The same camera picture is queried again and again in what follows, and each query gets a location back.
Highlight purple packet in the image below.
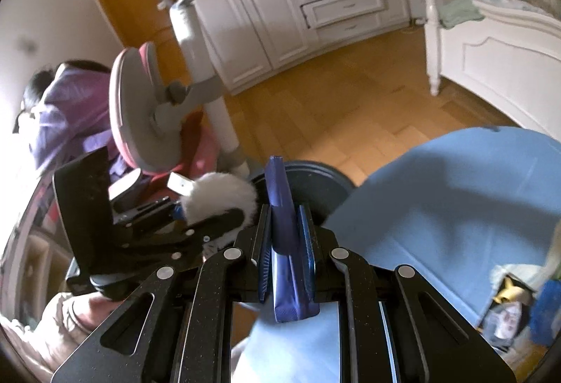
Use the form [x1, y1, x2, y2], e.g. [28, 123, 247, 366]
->
[265, 155, 320, 322]

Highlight blue tablecloth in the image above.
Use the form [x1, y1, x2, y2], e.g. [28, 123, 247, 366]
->
[326, 126, 561, 331]

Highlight dark round bin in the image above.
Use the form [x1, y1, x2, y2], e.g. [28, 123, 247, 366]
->
[250, 161, 353, 230]

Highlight person's left forearm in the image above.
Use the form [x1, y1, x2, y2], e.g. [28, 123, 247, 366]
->
[0, 291, 115, 371]

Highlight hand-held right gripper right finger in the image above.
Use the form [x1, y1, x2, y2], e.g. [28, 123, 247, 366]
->
[298, 203, 518, 383]

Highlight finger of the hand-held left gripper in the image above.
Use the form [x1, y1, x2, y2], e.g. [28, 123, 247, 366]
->
[109, 196, 176, 228]
[130, 208, 246, 249]

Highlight bookshelf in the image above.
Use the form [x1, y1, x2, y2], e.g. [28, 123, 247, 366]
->
[0, 177, 75, 322]

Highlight green cloth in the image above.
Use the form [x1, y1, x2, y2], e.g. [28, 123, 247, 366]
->
[438, 0, 486, 30]

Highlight yellow toy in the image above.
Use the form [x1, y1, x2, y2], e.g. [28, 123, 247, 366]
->
[494, 275, 527, 306]

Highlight small white box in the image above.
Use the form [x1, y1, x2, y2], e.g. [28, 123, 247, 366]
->
[168, 172, 194, 196]

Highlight white fluffy ball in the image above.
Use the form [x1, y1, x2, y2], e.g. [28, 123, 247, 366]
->
[182, 172, 259, 252]

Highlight pink grey chair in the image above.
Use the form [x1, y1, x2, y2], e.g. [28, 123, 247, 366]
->
[107, 41, 220, 191]

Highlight orange wooden door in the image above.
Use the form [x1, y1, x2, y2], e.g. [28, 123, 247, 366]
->
[96, 0, 189, 81]

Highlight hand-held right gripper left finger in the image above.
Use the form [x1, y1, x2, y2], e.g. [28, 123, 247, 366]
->
[50, 203, 275, 383]

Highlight white plastic bag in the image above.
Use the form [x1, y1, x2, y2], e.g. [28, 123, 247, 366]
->
[486, 303, 527, 341]

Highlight white wooden bed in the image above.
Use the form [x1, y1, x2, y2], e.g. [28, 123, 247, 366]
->
[421, 0, 561, 143]

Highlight blue cloth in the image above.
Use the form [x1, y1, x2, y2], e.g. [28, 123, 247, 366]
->
[528, 278, 561, 345]

